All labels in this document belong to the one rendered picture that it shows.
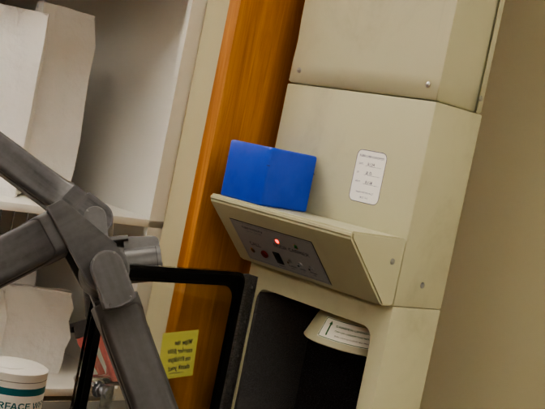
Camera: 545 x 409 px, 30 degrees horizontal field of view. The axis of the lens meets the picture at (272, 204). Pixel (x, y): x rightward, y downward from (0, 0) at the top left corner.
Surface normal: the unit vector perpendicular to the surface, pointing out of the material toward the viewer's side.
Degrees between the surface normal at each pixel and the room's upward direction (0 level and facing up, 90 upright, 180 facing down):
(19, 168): 67
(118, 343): 78
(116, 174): 90
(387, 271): 90
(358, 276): 135
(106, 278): 74
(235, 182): 90
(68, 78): 89
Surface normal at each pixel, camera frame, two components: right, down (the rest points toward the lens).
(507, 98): -0.73, -0.11
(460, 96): 0.71, 0.18
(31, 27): 0.27, -0.26
